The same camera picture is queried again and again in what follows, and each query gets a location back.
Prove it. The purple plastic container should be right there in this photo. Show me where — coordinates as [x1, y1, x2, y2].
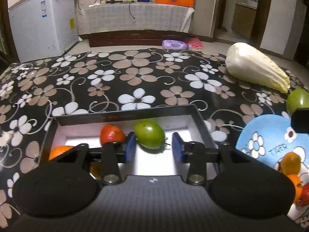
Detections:
[162, 40, 188, 50]

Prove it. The white napa cabbage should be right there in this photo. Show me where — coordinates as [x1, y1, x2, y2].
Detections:
[225, 43, 291, 93]

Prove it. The pink cloth on floor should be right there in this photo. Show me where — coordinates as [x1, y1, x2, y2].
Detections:
[185, 37, 203, 49]

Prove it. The yellow orange fruit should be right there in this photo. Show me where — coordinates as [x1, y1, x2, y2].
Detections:
[280, 152, 301, 175]

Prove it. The black shallow box white lining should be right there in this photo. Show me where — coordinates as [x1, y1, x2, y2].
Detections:
[39, 105, 215, 179]

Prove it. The white chest freezer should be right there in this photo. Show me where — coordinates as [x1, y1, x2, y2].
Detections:
[8, 0, 79, 62]

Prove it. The dark red tomato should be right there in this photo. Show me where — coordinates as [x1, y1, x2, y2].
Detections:
[297, 183, 309, 207]

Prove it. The large orange tangerine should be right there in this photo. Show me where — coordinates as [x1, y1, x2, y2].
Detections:
[49, 146, 73, 160]

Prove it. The black hanging cable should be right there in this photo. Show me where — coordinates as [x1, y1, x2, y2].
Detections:
[128, 2, 136, 20]

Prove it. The blue tiger cartoon plate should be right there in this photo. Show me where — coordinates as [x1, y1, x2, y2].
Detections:
[236, 115, 308, 228]

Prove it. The cabinet with white cover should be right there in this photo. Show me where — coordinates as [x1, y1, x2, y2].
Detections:
[76, 2, 194, 47]

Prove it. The orange persimmon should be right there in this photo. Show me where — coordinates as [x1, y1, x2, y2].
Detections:
[287, 174, 303, 203]

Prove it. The green tomato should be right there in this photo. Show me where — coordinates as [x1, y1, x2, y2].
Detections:
[286, 87, 309, 115]
[134, 120, 166, 150]

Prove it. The floral black tablecloth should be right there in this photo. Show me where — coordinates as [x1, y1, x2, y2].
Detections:
[1, 48, 308, 231]

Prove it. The small orange tangerine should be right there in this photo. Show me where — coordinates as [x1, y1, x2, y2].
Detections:
[90, 162, 101, 179]

